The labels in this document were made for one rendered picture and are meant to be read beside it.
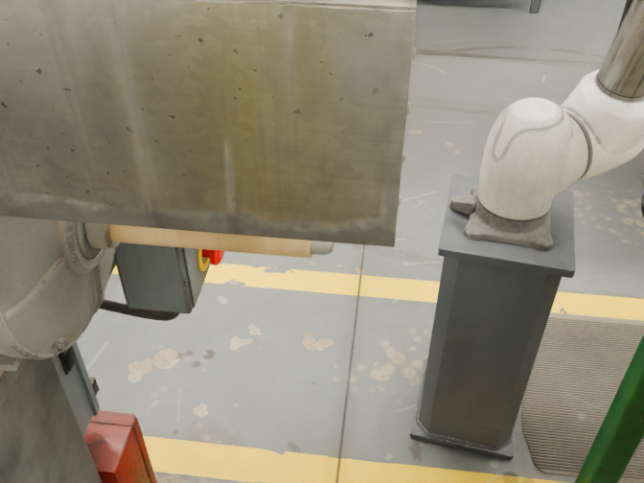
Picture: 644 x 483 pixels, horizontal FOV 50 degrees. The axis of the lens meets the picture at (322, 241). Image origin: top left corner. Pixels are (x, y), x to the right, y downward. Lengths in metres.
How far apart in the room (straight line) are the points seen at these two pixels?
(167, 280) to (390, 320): 1.36
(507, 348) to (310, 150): 1.33
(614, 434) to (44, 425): 0.96
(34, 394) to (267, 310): 1.38
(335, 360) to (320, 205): 1.75
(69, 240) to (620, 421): 1.02
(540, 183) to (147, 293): 0.79
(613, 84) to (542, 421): 1.01
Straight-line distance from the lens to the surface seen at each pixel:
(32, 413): 0.99
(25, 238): 0.59
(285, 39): 0.33
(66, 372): 1.13
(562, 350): 2.27
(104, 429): 1.29
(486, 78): 3.64
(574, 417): 2.12
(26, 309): 0.61
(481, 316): 1.59
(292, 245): 0.60
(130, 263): 0.97
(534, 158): 1.38
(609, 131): 1.49
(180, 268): 0.95
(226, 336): 2.20
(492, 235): 1.48
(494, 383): 1.76
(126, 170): 0.40
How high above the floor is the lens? 1.65
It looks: 41 degrees down
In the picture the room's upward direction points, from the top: straight up
